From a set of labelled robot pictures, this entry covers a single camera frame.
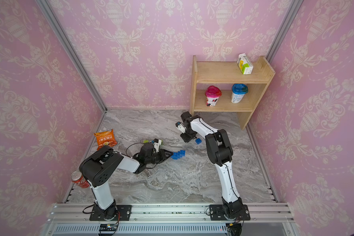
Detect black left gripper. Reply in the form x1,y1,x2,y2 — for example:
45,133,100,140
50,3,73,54
145,149,174,165

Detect blue lego brick assembly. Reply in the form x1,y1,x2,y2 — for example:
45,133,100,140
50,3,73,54
171,152,180,160

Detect blue 2x2 lego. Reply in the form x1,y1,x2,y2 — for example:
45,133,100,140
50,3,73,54
179,150,185,157
195,138,202,145

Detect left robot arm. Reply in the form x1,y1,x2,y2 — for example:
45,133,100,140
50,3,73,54
79,143,174,221

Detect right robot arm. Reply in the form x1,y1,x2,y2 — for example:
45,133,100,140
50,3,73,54
176,112,247,220

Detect orange snack bag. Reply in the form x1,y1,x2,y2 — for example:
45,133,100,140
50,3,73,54
94,129,118,150

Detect pink lid yogurt cup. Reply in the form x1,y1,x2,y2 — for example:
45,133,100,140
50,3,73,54
205,86,222,107

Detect wooden shelf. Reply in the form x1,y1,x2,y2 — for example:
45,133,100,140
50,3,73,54
189,56,275,129

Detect blue lid yogurt cup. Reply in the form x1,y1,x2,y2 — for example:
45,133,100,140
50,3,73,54
231,84,248,104

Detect red soda can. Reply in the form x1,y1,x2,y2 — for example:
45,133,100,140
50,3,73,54
71,171,90,188

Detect white green carton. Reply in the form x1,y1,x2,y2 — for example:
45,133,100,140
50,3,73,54
237,53,254,75

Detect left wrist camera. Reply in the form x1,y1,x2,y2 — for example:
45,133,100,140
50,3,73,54
151,139,162,153

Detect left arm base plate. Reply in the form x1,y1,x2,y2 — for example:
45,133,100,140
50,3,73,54
89,204,132,221

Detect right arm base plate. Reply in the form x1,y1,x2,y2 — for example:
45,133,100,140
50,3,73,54
205,205,251,221

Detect aluminium front rail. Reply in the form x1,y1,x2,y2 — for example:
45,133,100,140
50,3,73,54
41,203,299,236

